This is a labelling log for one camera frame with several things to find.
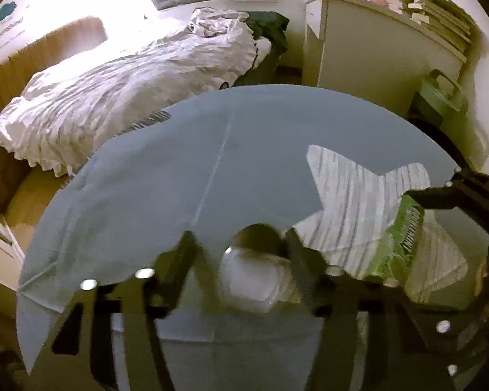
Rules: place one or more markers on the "green snack packet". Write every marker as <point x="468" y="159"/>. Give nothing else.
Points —
<point x="403" y="236"/>

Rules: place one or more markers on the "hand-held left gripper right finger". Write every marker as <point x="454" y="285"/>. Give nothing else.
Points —
<point x="297" y="256"/>

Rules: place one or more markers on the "bed with white duvet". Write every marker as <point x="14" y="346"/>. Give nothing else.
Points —
<point x="106" y="89"/>

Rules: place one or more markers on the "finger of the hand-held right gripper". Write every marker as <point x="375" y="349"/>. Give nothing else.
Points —
<point x="464" y="191"/>
<point x="448" y="346"/>

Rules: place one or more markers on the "green plastic bin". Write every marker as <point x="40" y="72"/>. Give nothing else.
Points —
<point x="440" y="97"/>

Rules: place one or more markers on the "dark green cloth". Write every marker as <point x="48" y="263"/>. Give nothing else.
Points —
<point x="269" y="28"/>

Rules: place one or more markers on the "stack of books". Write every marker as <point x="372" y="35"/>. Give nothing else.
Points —
<point x="436" y="8"/>

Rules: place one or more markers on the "clear plastic cup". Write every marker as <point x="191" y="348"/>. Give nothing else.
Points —
<point x="248" y="281"/>

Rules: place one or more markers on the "white striped cloth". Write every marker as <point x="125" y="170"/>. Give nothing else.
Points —
<point x="350" y="195"/>

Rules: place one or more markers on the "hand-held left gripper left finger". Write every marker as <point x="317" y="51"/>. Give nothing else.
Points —
<point x="189" y="258"/>

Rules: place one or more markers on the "white cabinet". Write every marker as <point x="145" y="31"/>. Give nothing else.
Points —
<point x="375" y="49"/>

